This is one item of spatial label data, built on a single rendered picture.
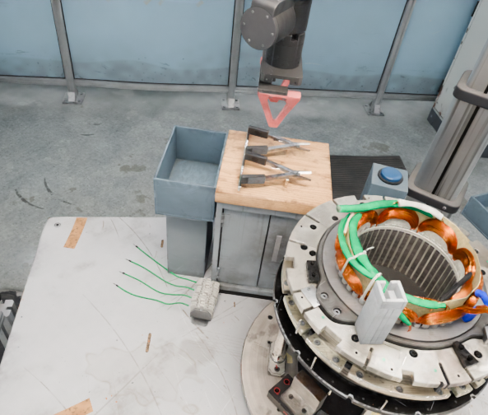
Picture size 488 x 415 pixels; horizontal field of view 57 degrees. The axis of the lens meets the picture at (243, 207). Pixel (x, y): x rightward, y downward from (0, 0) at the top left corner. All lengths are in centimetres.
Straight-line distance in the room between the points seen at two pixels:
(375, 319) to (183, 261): 52
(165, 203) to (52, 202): 159
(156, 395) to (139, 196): 158
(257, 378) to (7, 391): 43
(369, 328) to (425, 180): 62
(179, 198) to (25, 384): 41
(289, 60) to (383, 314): 41
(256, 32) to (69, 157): 206
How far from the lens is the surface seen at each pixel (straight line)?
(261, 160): 79
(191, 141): 92
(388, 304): 51
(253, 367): 86
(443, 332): 62
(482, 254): 76
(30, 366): 93
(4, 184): 253
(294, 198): 76
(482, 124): 102
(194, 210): 81
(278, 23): 64
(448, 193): 112
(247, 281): 94
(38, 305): 99
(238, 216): 80
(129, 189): 237
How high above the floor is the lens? 157
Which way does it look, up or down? 43 degrees down
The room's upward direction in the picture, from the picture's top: 8 degrees clockwise
